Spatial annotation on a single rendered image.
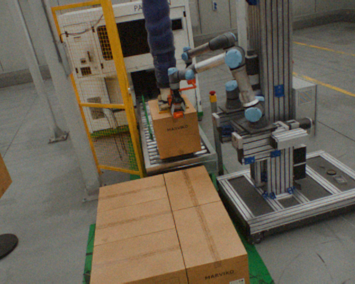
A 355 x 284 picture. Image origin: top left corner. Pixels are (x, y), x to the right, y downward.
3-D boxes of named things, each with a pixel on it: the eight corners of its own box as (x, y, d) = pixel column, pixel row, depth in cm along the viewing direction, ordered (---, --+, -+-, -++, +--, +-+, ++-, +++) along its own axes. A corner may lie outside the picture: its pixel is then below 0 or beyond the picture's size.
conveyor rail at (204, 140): (177, 102, 539) (175, 91, 531) (180, 102, 539) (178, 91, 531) (213, 171, 331) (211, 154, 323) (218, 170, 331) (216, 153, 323)
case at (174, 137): (154, 135, 366) (147, 101, 349) (190, 128, 369) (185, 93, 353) (160, 159, 312) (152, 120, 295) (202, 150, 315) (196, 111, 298)
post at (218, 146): (217, 173, 403) (208, 94, 360) (222, 172, 403) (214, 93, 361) (218, 176, 397) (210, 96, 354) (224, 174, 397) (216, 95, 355)
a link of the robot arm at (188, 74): (195, 67, 252) (181, 67, 256) (190, 71, 242) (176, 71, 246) (196, 77, 255) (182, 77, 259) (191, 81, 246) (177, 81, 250)
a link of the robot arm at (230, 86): (223, 97, 302) (222, 83, 296) (231, 93, 310) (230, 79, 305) (234, 99, 294) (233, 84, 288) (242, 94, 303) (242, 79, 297)
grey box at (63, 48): (69, 71, 350) (61, 41, 337) (74, 70, 350) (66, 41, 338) (66, 75, 332) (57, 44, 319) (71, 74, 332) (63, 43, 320)
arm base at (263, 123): (262, 119, 269) (261, 107, 265) (271, 125, 256) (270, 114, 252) (244, 123, 267) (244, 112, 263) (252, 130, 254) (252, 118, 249)
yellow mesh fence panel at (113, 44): (92, 174, 446) (43, 8, 357) (97, 171, 454) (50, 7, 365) (146, 185, 403) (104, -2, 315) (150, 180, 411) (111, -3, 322)
